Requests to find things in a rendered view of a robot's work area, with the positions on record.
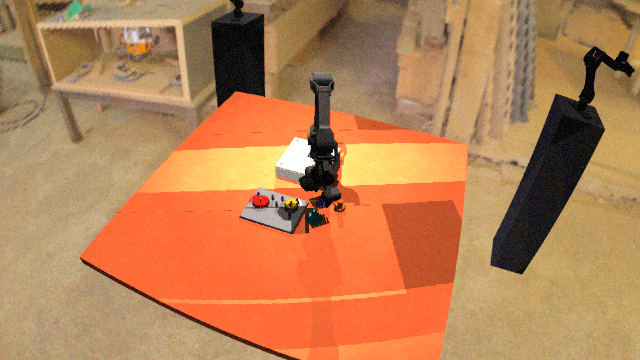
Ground red gear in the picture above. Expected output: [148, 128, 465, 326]
[252, 195, 270, 209]

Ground yellow gear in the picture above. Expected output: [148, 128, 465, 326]
[284, 198, 298, 209]

